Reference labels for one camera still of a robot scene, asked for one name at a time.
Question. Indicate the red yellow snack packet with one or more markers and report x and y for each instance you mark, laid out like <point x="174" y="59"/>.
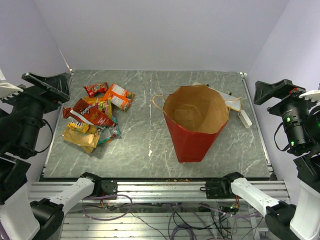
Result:
<point x="105" y="107"/>

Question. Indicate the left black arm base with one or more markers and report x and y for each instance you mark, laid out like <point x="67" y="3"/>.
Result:
<point x="108" y="188"/>

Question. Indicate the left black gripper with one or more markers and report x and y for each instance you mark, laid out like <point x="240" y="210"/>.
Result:
<point x="58" y="85"/>

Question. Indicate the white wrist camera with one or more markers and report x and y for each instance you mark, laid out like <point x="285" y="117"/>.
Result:
<point x="8" y="89"/>
<point x="312" y="95"/>

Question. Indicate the yellow candy packet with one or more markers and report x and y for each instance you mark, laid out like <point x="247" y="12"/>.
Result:
<point x="78" y="126"/>

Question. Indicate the red paper bag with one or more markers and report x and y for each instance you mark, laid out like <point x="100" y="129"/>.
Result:
<point x="190" y="146"/>

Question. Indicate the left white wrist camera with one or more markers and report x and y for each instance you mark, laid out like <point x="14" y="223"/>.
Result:
<point x="8" y="89"/>

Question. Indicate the teal snack packet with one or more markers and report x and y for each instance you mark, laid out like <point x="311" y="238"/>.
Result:
<point x="107" y="134"/>

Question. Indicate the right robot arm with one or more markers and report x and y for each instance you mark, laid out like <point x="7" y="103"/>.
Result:
<point x="286" y="221"/>

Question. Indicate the aluminium frame rail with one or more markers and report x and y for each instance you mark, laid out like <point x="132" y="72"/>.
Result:
<point x="161" y="192"/>

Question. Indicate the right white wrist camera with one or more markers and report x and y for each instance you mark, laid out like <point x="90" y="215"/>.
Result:
<point x="312" y="95"/>

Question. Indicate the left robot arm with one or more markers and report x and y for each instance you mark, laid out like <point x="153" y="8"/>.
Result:
<point x="21" y="219"/>

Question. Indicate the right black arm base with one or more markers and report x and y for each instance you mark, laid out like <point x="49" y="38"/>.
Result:
<point x="214" y="190"/>

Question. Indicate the gold brown snack packet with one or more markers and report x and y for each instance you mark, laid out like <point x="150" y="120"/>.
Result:
<point x="87" y="141"/>

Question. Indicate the red nuts snack packet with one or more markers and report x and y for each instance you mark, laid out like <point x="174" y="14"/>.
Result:
<point x="97" y="88"/>

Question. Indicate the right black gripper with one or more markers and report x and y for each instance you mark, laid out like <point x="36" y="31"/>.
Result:
<point x="264" y="91"/>

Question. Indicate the orange snack packet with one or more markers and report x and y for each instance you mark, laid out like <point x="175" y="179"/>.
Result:
<point x="119" y="97"/>

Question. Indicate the orange kettle chips bag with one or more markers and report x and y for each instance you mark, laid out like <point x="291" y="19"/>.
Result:
<point x="93" y="100"/>

